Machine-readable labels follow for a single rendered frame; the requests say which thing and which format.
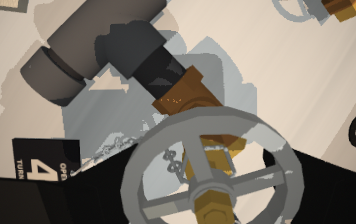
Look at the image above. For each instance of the black rubber washer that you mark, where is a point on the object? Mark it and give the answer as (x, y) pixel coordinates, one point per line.
(352, 132)

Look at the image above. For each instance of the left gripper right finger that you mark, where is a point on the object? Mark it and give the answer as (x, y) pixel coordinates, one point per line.
(329, 195)

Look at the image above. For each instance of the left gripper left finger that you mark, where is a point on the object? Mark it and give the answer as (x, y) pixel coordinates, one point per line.
(93, 196)

